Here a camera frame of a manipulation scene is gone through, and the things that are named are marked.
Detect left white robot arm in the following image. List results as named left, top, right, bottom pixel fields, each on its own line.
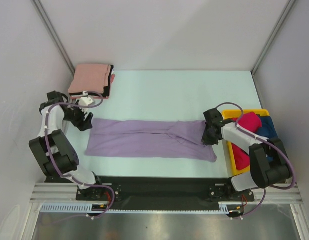
left=29, top=91, right=105, bottom=200

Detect purple t shirt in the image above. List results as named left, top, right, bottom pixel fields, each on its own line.
left=85, top=118, right=217, bottom=163

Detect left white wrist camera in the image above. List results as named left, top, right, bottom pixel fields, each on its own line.
left=78, top=91, right=96, bottom=108

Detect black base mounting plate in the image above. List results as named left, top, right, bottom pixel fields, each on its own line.
left=45, top=174, right=255, bottom=211

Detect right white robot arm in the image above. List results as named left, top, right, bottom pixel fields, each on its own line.
left=201, top=108, right=296, bottom=201

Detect slotted cable duct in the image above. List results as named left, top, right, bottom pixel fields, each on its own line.
left=40, top=203, right=243, bottom=215

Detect folded black t shirt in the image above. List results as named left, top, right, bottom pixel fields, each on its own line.
left=69, top=64, right=115, bottom=99

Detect yellow plastic bin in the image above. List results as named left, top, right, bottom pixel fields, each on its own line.
left=222, top=109, right=270, bottom=176

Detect left corner aluminium post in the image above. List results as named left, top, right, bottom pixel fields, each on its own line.
left=30, top=0, right=75, bottom=76

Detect red t shirt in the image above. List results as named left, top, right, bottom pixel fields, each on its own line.
left=232, top=112, right=262, bottom=171

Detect navy blue t shirt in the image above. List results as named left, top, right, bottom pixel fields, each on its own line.
left=254, top=116, right=280, bottom=162

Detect right corner aluminium post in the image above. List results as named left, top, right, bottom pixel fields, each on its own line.
left=250, top=0, right=298, bottom=77

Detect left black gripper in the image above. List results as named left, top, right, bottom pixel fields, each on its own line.
left=63, top=100, right=94, bottom=132

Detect aluminium frame rail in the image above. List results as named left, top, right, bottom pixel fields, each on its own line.
left=30, top=183, right=77, bottom=203

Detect corner aluminium post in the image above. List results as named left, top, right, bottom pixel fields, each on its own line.
left=30, top=0, right=75, bottom=76
left=250, top=0, right=298, bottom=77

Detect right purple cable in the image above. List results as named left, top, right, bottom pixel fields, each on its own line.
left=220, top=101, right=298, bottom=221

